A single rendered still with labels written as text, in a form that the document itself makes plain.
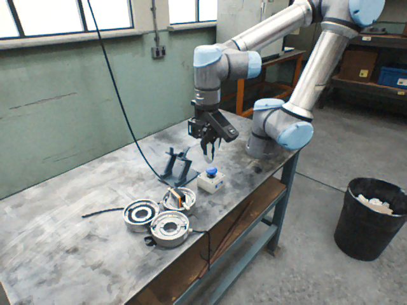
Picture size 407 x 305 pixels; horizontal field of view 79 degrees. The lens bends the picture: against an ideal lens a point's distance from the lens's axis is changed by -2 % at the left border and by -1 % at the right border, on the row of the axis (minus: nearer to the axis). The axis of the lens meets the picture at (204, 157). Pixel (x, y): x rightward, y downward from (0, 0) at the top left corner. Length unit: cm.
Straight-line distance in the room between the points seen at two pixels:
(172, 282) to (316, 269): 104
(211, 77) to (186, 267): 66
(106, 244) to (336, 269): 140
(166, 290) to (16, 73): 172
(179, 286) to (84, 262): 34
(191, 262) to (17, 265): 53
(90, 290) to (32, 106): 170
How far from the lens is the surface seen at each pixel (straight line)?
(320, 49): 92
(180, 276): 97
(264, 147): 106
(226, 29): 300
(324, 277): 176
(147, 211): 79
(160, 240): 70
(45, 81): 220
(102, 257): 75
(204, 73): 70
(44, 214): 94
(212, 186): 85
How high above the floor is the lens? 137
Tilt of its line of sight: 32 degrees down
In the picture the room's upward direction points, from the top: straight up
